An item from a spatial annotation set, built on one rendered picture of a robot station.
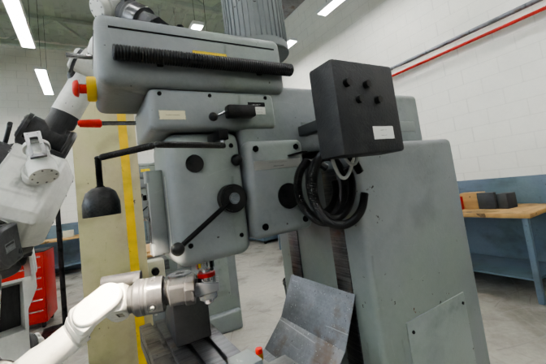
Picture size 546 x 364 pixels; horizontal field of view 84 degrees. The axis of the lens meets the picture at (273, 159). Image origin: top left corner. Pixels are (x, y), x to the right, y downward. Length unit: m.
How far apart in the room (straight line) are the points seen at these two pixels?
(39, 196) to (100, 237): 1.53
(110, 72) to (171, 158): 0.22
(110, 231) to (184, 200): 1.83
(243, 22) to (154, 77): 0.36
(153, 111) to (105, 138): 1.86
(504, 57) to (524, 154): 1.21
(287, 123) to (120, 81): 0.44
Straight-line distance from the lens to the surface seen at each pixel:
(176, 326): 1.21
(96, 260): 2.57
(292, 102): 0.92
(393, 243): 0.96
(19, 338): 1.41
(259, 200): 0.80
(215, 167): 0.78
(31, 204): 1.04
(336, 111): 0.66
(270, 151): 0.83
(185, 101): 0.77
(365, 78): 0.75
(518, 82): 4.76
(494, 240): 5.01
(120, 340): 2.71
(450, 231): 1.20
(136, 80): 0.76
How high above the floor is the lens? 1.47
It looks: 5 degrees up
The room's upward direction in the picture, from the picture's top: 7 degrees counter-clockwise
